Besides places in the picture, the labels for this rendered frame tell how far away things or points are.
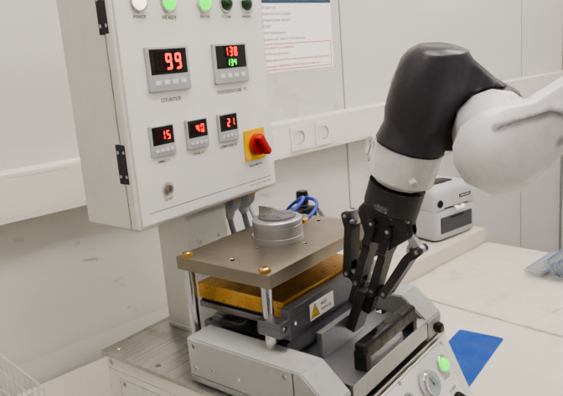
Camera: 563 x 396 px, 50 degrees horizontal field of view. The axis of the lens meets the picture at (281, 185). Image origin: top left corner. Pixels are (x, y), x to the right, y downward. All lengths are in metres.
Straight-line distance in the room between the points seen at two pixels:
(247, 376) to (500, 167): 0.43
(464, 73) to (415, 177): 0.14
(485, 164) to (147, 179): 0.49
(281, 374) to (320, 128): 1.06
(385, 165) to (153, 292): 0.90
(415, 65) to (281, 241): 0.34
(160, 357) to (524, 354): 0.75
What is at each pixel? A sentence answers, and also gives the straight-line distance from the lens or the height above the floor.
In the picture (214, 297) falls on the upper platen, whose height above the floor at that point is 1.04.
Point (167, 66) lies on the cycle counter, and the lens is 0.93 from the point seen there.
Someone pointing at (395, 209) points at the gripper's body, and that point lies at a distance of 0.78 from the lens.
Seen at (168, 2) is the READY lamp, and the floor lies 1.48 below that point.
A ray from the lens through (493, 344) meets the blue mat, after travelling 1.41.
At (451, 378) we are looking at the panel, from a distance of 1.04.
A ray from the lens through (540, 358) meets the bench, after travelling 1.37.
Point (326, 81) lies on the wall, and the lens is 1.85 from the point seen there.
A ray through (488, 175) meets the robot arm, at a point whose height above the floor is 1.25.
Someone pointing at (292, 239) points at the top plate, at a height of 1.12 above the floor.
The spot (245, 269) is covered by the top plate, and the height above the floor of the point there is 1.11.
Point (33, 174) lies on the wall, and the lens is 1.29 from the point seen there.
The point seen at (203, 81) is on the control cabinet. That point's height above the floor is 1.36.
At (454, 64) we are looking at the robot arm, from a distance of 0.73.
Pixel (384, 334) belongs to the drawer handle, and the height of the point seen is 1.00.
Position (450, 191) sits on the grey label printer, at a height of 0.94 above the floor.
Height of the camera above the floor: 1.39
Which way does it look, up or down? 12 degrees down
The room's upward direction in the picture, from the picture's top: 5 degrees counter-clockwise
